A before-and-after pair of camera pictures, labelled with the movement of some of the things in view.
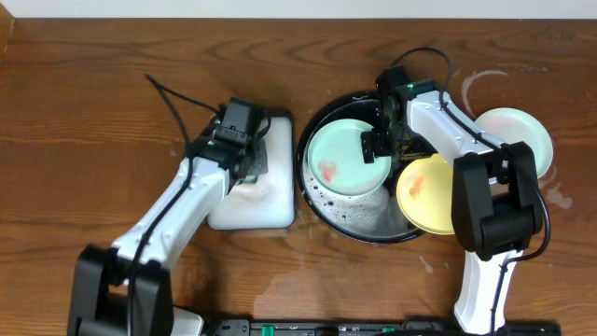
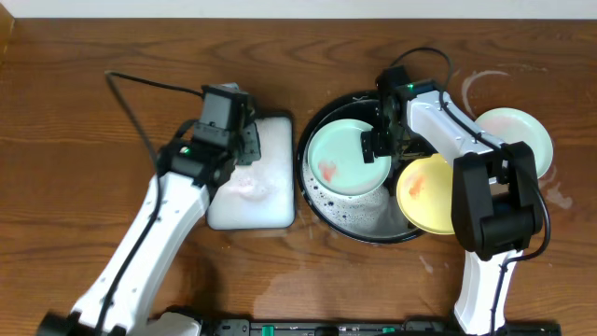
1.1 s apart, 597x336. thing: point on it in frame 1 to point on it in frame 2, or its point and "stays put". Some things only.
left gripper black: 252,164 to 252,141
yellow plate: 424,193 stays put
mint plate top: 336,160 stays put
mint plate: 513,125 stays put
